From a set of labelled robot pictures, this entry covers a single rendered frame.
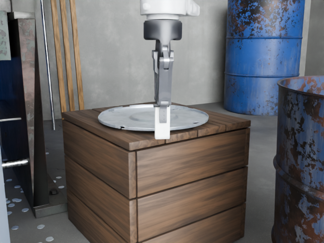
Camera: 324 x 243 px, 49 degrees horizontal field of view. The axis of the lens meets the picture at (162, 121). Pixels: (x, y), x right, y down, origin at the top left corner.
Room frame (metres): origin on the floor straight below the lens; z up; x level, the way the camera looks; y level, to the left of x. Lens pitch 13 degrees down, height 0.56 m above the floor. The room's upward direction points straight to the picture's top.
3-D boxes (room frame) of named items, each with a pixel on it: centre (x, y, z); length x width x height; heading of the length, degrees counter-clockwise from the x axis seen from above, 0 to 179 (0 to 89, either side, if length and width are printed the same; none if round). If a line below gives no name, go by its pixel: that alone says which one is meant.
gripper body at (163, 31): (0.72, 0.00, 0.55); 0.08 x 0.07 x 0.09; 7
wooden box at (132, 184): (0.99, 0.03, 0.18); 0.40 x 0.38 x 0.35; 35
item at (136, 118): (0.92, 0.02, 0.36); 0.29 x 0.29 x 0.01
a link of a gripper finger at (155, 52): (0.70, 0.00, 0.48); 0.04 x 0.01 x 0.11; 97
